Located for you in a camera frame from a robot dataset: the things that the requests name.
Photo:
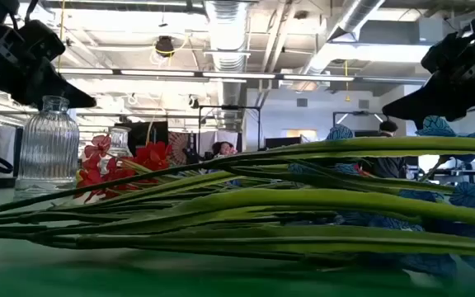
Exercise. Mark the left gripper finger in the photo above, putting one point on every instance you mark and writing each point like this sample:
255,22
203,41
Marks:
52,92

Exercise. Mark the person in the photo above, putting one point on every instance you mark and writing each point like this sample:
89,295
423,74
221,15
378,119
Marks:
388,125
221,148

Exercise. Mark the red artificial flower bunch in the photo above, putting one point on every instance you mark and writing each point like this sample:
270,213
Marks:
153,156

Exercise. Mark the black ceiling dome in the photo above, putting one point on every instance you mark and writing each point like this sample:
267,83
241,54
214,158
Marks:
164,45

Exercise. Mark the small clear glass vase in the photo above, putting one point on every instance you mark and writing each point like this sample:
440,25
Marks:
120,142

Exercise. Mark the wall vent grille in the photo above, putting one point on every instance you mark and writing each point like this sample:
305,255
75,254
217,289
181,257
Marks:
302,102
363,104

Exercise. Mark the ribbed silver ventilation duct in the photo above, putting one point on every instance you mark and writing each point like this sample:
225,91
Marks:
227,33

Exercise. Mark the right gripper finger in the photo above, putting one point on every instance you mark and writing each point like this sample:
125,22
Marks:
431,103

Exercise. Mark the blue artificial flower bunch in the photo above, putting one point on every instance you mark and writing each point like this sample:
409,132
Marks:
303,202

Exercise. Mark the black screen panel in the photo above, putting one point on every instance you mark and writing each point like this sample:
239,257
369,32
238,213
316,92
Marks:
155,132

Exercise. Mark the red mandala cloth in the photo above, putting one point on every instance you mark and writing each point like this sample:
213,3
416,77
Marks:
178,144

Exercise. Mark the green table mat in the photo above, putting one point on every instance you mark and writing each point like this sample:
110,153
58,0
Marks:
97,282

